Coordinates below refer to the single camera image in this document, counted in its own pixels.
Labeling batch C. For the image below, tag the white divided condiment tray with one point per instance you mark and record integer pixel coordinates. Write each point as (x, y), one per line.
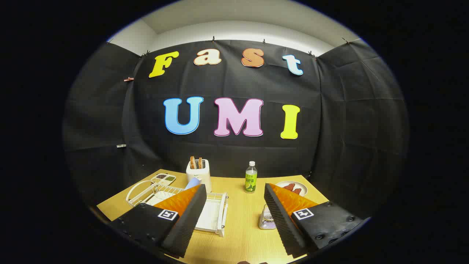
(163, 178)

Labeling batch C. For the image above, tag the white toaster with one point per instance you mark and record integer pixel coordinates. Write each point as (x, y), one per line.
(199, 175)

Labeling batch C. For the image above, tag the red meat piece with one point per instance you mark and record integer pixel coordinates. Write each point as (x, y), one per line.
(296, 191)
(289, 187)

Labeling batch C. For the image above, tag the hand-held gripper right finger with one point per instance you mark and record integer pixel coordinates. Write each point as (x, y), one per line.
(284, 223)

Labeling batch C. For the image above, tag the light blue plate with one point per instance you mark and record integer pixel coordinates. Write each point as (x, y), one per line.
(192, 183)

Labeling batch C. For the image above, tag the cream oval dish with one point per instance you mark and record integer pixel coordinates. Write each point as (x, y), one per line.
(302, 187)

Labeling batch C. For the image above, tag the black backdrop cloth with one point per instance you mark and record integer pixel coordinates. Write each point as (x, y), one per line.
(234, 84)

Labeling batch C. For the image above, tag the green label drink bottle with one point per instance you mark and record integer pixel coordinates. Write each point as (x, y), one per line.
(251, 181)

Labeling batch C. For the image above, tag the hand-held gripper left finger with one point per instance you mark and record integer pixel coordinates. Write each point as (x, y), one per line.
(185, 227)

